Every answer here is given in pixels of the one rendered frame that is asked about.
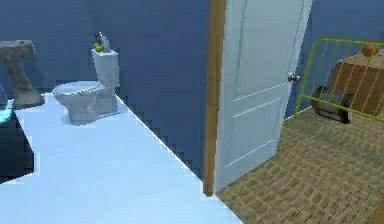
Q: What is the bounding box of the white panel door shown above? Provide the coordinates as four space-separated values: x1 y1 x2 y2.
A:
213 0 315 194

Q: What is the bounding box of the white toilet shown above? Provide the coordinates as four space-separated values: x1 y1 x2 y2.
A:
51 48 121 127

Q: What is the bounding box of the grey spray bottle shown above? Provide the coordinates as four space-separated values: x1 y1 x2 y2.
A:
96 31 112 54

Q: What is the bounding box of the dark grey cylinder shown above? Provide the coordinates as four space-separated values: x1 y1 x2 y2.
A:
311 85 354 125

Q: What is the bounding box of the brown bed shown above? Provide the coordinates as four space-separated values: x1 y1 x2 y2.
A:
328 48 384 118

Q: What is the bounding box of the orange basketball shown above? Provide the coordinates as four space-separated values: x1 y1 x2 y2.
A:
361 43 381 58

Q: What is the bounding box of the brown wooden door frame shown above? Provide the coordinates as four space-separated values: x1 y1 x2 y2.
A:
202 0 227 197

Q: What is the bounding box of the green metal bed frame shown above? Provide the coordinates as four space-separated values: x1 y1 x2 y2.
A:
293 36 384 124

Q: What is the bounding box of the grey stone pedestal sink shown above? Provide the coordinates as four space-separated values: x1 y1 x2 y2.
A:
0 39 46 110

